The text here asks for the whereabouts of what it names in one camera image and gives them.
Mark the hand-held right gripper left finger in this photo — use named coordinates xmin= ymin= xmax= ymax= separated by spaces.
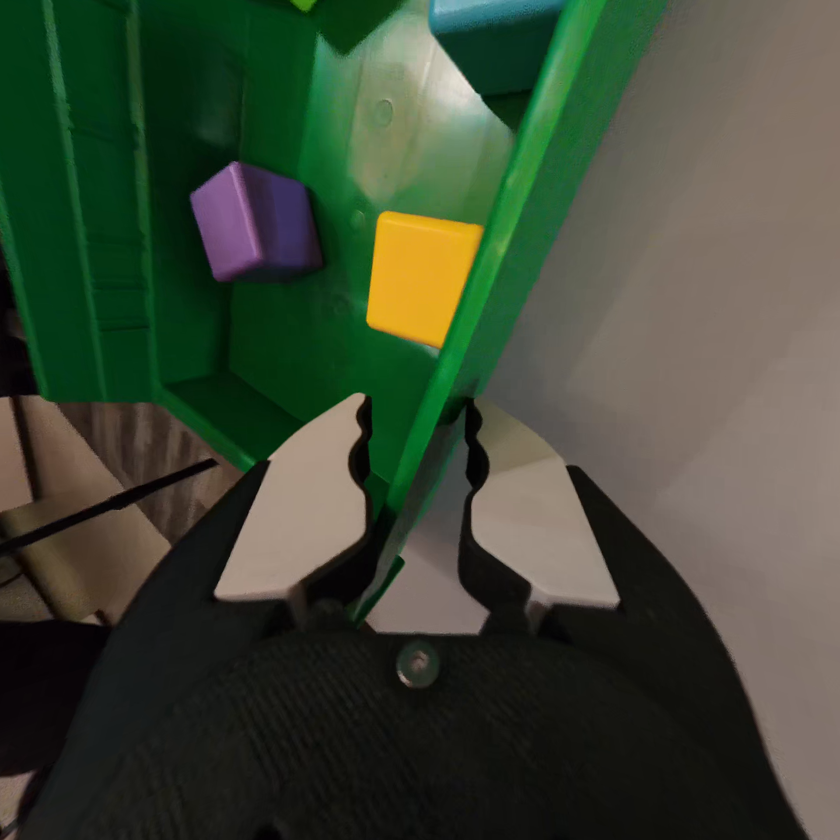
xmin=214 ymin=392 xmax=374 ymax=623

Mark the teal magnetic cube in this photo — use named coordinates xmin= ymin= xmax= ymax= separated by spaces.
xmin=428 ymin=0 xmax=565 ymax=96

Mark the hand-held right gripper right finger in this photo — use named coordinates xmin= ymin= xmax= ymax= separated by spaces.
xmin=457 ymin=399 xmax=621 ymax=632

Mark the green plastic bin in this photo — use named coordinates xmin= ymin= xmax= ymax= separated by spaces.
xmin=0 ymin=0 xmax=670 ymax=624

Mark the purple magnetic cube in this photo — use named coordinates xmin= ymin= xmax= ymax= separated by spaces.
xmin=189 ymin=162 xmax=324 ymax=283

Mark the thin black rod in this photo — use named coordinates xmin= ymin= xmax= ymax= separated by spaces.
xmin=0 ymin=458 xmax=219 ymax=557

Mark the yellow magnetic cube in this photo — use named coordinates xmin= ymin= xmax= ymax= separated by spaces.
xmin=365 ymin=210 xmax=485 ymax=350

